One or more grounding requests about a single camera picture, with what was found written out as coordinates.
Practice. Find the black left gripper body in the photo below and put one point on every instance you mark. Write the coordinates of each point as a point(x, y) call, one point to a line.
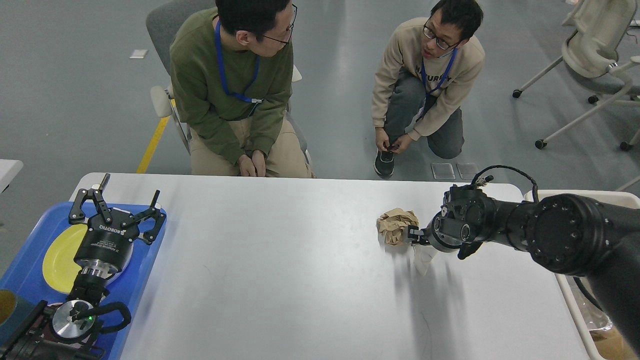
point(106, 248)

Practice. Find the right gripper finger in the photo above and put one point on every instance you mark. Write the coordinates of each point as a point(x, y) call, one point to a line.
point(413, 235)
point(468, 249)

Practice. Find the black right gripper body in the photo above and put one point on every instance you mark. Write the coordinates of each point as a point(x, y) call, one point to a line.
point(445, 232)

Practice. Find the white paper cup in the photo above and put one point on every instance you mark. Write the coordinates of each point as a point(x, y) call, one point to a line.
point(423, 255)

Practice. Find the yellow plate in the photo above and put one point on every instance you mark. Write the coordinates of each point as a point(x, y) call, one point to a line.
point(59, 268)

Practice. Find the dark teal mug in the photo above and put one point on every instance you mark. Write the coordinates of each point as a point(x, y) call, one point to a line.
point(14, 309)

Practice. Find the aluminium foil tray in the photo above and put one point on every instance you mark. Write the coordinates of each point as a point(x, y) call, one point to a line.
point(594, 319)

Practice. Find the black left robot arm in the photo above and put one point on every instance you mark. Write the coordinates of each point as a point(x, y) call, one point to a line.
point(75, 285)

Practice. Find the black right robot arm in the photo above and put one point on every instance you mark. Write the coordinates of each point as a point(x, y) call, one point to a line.
point(567, 234)

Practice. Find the crumpled brown paper ball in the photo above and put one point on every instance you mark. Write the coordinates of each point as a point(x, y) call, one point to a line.
point(393, 225)

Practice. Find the floor outlet plate left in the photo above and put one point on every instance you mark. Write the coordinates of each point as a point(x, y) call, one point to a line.
point(443, 171)

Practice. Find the floor outlet plate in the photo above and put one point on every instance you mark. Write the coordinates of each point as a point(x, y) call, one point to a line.
point(443, 171)
point(467, 170)

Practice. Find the floor outlet plate right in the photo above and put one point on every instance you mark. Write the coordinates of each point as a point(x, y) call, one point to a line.
point(467, 170)

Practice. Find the blue plastic tray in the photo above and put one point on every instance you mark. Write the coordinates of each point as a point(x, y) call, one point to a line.
point(24, 275)

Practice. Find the white side table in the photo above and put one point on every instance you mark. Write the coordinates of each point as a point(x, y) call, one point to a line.
point(9, 169)

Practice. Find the beige plastic bin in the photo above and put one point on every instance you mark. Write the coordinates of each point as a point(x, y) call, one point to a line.
point(567, 283)

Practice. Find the person in khaki trousers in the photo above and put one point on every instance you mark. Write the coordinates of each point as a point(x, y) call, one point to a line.
point(231, 69)

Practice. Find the person in beige sweatshirt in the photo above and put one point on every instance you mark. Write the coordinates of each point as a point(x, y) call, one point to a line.
point(426, 72)

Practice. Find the white office chair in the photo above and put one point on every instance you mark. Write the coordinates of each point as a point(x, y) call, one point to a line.
point(591, 58)

